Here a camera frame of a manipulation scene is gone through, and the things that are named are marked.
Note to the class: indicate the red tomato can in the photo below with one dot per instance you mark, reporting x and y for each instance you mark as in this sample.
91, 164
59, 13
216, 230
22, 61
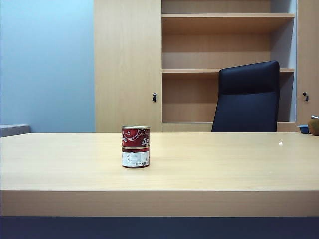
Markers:
135, 137
135, 157

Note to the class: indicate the black cabinet door key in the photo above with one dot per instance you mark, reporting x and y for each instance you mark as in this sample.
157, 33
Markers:
154, 97
305, 96

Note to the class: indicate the light wooden shelf cabinet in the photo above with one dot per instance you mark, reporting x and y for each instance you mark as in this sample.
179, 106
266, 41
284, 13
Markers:
129, 64

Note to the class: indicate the black office chair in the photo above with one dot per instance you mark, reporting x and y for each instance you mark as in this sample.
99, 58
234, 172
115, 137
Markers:
246, 99

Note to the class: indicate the small blue bowl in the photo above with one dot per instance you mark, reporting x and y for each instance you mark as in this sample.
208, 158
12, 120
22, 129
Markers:
303, 129

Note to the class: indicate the grey low cabinet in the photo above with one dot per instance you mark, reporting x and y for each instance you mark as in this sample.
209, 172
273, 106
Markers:
13, 130

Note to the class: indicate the brown round fruit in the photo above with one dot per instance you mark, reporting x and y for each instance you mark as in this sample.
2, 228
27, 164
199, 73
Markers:
314, 127

